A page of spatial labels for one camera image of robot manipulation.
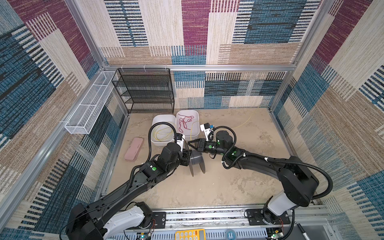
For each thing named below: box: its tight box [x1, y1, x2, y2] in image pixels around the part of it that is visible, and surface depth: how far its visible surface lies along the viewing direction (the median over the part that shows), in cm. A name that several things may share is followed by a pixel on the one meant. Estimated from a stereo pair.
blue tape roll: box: [226, 229, 236, 240], surface depth 71 cm
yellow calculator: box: [174, 229, 206, 240], surface depth 70 cm
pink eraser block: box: [124, 137, 144, 162], surface depth 96 cm
